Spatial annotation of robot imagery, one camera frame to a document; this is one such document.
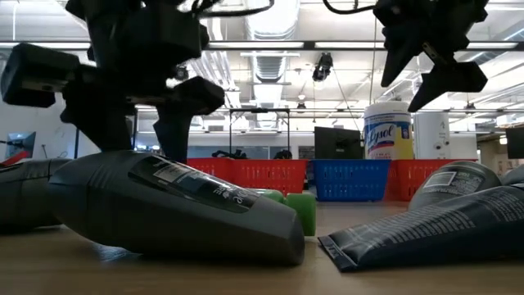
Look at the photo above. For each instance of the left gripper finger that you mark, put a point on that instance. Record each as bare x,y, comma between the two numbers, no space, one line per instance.
176,123
102,114

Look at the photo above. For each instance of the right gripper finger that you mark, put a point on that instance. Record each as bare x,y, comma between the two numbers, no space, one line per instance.
401,49
458,78

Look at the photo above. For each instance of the dark toiletry tube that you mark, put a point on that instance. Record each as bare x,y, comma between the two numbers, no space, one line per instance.
430,237

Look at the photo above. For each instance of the black background robot arm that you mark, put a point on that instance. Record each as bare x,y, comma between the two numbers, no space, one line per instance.
282,155
229,155

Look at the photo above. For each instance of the black ceiling dome fixture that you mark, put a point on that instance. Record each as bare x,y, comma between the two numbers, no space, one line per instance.
181,73

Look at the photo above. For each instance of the white cylindrical tank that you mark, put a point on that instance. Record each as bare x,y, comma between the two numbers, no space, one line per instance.
430,135

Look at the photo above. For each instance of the grey tilted background monitor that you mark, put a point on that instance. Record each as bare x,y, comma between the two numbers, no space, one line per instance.
22,143

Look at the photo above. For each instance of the Lysol wipes canister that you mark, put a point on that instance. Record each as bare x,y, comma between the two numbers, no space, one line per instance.
387,135

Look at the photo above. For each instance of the dark monitor at room edge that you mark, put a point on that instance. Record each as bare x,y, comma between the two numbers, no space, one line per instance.
516,143

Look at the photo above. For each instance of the red angled bar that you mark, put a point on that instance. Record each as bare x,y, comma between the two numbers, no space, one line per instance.
16,157

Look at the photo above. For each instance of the blue plastic basket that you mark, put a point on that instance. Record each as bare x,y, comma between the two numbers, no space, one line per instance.
350,180

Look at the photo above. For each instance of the black hanging ceiling camera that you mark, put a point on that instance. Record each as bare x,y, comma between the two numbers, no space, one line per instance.
323,65

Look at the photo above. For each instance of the silver ventilation duct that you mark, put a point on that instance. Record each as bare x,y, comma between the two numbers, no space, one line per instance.
272,24

